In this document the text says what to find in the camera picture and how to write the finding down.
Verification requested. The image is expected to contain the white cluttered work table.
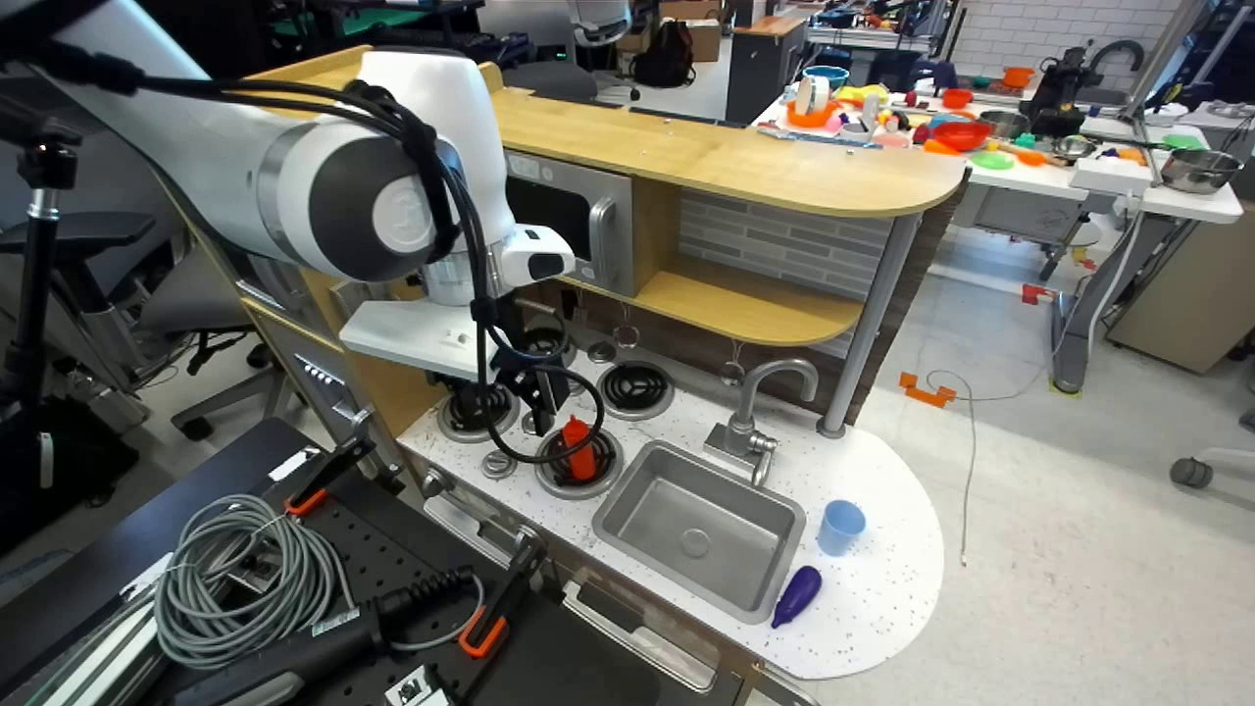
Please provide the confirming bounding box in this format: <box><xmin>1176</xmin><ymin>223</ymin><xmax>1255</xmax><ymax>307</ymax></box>
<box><xmin>747</xmin><ymin>76</ymin><xmax>1247</xmax><ymax>395</ymax></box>

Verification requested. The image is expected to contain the red sauce bottle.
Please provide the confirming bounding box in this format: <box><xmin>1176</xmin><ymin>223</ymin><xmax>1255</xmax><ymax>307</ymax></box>
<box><xmin>557</xmin><ymin>416</ymin><xmax>605</xmax><ymax>486</ymax></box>

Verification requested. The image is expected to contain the wooden toy kitchen unit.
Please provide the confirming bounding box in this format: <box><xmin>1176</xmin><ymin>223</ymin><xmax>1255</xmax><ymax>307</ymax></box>
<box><xmin>170</xmin><ymin>42</ymin><xmax>974</xmax><ymax>706</ymax></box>

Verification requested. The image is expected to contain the dark cabinet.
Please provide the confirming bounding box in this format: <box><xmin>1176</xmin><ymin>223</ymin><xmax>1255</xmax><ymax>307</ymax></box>
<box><xmin>720</xmin><ymin>10</ymin><xmax>815</xmax><ymax>128</ymax></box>

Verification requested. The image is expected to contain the small bluish grey cup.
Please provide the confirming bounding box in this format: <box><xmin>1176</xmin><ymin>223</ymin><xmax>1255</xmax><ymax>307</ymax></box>
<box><xmin>815</xmin><ymin>498</ymin><xmax>870</xmax><ymax>562</ymax></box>

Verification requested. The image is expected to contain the grey toy microwave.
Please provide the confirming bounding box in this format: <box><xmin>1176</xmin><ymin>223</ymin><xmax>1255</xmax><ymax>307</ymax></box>
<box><xmin>503</xmin><ymin>153</ymin><xmax>639</xmax><ymax>302</ymax></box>

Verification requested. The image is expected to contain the black orange bar clamp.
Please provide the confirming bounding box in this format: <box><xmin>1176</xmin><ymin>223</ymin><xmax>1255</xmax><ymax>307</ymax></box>
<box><xmin>282</xmin><ymin>442</ymin><xmax>375</xmax><ymax>525</ymax></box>
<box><xmin>456</xmin><ymin>542</ymin><xmax>545</xmax><ymax>664</ymax></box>

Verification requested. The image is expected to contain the black backpack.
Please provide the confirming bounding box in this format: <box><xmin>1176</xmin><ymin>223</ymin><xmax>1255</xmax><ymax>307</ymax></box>
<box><xmin>636</xmin><ymin>14</ymin><xmax>698</xmax><ymax>89</ymax></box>

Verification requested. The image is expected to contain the orange basket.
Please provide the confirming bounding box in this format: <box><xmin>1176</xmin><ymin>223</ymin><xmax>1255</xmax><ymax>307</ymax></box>
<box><xmin>779</xmin><ymin>95</ymin><xmax>839</xmax><ymax>133</ymax></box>

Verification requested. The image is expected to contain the chair wheel base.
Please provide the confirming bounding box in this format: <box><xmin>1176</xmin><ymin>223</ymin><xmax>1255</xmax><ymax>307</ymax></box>
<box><xmin>1168</xmin><ymin>442</ymin><xmax>1255</xmax><ymax>493</ymax></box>

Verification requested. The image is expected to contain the grey office chair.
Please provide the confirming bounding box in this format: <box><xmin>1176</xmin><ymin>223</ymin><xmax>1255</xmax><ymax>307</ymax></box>
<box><xmin>476</xmin><ymin>0</ymin><xmax>639</xmax><ymax>100</ymax></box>

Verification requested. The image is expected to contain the black tripod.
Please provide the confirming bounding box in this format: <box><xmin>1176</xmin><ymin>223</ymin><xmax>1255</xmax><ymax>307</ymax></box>
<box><xmin>0</xmin><ymin>133</ymin><xmax>85</xmax><ymax>435</ymax></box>

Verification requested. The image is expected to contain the beige cabinet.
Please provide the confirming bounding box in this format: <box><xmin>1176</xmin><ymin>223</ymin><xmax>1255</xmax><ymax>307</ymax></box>
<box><xmin>1108</xmin><ymin>206</ymin><xmax>1255</xmax><ymax>376</ymax></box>

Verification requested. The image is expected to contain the purple toy eggplant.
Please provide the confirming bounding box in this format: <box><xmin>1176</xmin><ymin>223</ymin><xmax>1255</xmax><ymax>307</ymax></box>
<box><xmin>768</xmin><ymin>562</ymin><xmax>829</xmax><ymax>633</ymax></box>

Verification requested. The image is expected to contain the white pegboard panel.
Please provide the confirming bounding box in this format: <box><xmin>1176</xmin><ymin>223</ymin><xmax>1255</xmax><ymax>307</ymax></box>
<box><xmin>944</xmin><ymin>0</ymin><xmax>1188</xmax><ymax>82</ymax></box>

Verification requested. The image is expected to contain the black ribbed hose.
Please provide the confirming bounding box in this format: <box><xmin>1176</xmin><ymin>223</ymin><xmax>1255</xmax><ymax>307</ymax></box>
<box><xmin>372</xmin><ymin>570</ymin><xmax>491</xmax><ymax>634</ymax></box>

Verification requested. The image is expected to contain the grey toy faucet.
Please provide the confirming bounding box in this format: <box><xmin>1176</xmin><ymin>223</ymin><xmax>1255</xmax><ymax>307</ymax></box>
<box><xmin>700</xmin><ymin>354</ymin><xmax>823</xmax><ymax>490</ymax></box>

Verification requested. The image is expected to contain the thin grey floor cable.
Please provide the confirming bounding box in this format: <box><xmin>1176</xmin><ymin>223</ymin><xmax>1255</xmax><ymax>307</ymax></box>
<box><xmin>912</xmin><ymin>366</ymin><xmax>1052</xmax><ymax>570</ymax></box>

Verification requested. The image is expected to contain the white label block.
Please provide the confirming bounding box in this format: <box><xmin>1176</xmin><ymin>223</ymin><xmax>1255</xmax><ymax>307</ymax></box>
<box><xmin>384</xmin><ymin>664</ymin><xmax>456</xmax><ymax>706</ymax></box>

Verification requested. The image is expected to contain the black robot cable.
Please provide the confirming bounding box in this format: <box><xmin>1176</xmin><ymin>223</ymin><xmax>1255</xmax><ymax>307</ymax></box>
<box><xmin>36</xmin><ymin>38</ymin><xmax>608</xmax><ymax>469</ymax></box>

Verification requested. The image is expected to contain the grey toy sink basin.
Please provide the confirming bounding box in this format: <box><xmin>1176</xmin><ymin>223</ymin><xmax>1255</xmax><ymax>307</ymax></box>
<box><xmin>589</xmin><ymin>440</ymin><xmax>809</xmax><ymax>625</ymax></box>

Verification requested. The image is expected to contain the orange floor bracket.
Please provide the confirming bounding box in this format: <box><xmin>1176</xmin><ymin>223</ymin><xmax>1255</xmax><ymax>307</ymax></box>
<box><xmin>895</xmin><ymin>367</ymin><xmax>961</xmax><ymax>413</ymax></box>

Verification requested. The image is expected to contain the metal bowl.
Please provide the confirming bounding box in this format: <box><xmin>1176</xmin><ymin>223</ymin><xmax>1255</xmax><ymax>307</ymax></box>
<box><xmin>1155</xmin><ymin>144</ymin><xmax>1239</xmax><ymax>195</ymax></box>

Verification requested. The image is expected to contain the coiled grey cable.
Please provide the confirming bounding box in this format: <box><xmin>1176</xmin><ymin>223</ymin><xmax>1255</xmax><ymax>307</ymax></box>
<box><xmin>153</xmin><ymin>490</ymin><xmax>361</xmax><ymax>677</ymax></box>

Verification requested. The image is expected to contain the black office chair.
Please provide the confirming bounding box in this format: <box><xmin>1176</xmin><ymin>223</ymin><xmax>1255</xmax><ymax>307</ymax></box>
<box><xmin>25</xmin><ymin>210</ymin><xmax>285</xmax><ymax>442</ymax></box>

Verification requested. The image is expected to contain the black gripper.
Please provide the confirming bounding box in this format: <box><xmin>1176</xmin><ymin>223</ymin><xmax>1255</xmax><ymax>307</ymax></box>
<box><xmin>503</xmin><ymin>342</ymin><xmax>595</xmax><ymax>451</ymax></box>

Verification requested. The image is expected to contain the black perforated robot table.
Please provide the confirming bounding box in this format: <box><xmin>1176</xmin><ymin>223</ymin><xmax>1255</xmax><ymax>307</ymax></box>
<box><xmin>0</xmin><ymin>416</ymin><xmax>708</xmax><ymax>706</ymax></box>

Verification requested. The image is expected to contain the black machine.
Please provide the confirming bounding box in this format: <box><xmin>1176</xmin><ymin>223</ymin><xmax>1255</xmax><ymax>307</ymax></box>
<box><xmin>1023</xmin><ymin>42</ymin><xmax>1108</xmax><ymax>142</ymax></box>

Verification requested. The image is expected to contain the red bowl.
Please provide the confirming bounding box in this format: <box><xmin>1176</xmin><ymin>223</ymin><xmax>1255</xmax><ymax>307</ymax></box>
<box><xmin>929</xmin><ymin>116</ymin><xmax>995</xmax><ymax>157</ymax></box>

